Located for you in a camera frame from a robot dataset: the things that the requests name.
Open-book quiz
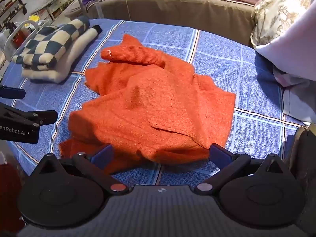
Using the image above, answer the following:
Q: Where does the checkered folded garment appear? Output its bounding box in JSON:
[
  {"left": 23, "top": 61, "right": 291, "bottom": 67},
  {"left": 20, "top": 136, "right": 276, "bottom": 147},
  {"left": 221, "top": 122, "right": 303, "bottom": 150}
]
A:
[{"left": 12, "top": 15, "right": 90, "bottom": 66}]

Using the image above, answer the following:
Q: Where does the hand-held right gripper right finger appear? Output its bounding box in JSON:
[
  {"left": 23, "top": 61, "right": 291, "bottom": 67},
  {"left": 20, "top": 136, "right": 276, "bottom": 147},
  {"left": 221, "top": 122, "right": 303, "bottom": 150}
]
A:
[{"left": 194, "top": 143, "right": 295, "bottom": 195}]

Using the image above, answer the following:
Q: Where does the cream folded garment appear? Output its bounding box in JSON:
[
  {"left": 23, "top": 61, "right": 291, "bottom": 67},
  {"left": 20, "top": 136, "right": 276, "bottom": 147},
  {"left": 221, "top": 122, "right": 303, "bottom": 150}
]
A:
[{"left": 22, "top": 25, "right": 103, "bottom": 84}]

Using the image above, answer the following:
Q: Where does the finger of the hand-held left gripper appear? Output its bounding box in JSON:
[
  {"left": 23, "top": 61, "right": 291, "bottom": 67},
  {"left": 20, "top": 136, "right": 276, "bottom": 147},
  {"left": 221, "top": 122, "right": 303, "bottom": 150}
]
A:
[
  {"left": 0, "top": 103, "right": 59, "bottom": 129},
  {"left": 0, "top": 85, "right": 26, "bottom": 100}
]

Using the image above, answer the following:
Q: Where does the brown bed frame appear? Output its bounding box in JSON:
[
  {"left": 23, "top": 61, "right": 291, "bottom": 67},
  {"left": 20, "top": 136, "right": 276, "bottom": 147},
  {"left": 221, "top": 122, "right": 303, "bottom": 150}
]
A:
[{"left": 87, "top": 0, "right": 257, "bottom": 46}]

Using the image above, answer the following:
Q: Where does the floral pillow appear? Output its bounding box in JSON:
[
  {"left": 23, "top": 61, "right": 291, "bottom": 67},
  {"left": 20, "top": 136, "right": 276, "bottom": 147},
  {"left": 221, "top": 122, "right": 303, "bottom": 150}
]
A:
[{"left": 250, "top": 0, "right": 316, "bottom": 50}]

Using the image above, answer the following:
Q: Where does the wall shelf with bottles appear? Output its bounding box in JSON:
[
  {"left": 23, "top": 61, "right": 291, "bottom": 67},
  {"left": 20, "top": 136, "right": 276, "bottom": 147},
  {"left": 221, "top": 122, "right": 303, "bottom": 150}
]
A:
[{"left": 0, "top": 0, "right": 27, "bottom": 30}]

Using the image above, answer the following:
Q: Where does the white wire basket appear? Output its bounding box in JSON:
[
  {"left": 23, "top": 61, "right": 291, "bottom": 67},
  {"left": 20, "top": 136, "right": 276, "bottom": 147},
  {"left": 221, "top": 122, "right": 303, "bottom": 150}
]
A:
[{"left": 4, "top": 19, "right": 51, "bottom": 62}]

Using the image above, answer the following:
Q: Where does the blue plaid bedsheet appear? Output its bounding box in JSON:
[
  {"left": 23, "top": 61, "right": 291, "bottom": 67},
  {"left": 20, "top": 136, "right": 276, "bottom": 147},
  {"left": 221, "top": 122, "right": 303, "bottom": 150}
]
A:
[{"left": 0, "top": 18, "right": 307, "bottom": 187}]

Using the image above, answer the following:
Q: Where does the pink white cloth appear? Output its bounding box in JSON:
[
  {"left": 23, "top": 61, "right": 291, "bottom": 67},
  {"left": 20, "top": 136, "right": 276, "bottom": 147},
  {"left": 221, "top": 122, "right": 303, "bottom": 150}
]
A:
[{"left": 273, "top": 65, "right": 316, "bottom": 124}]

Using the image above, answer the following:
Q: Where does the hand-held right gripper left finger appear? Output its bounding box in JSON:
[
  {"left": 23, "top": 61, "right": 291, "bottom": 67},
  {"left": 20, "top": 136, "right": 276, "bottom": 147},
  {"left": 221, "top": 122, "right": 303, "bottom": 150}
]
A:
[{"left": 31, "top": 144, "right": 130, "bottom": 195}]

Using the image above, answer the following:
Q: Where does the orange knit sweater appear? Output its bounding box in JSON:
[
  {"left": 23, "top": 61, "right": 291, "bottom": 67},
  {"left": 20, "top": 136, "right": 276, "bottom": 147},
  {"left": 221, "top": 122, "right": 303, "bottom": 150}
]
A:
[{"left": 59, "top": 34, "right": 237, "bottom": 176}]

